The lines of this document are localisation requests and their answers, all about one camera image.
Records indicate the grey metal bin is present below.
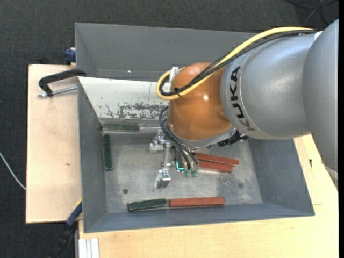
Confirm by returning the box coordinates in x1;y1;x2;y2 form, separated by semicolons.
74;22;316;233

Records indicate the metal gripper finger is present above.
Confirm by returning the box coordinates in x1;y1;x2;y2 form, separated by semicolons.
149;133;167;153
154;167;172;190

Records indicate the black cylinder on white bracket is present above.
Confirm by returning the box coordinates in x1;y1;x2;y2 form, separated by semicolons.
217;131;250;148

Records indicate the pale wood flat board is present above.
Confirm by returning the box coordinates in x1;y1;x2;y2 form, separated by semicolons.
25;63;83;224

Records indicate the dark green flat block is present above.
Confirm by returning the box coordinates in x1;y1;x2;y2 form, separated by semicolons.
102;133;113;172
101;123;141;133
127;198;169;212

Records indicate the red-brown flat block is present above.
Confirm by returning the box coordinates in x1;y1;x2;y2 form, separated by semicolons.
193;152;240;167
167;196;226;208
197;160;234;174

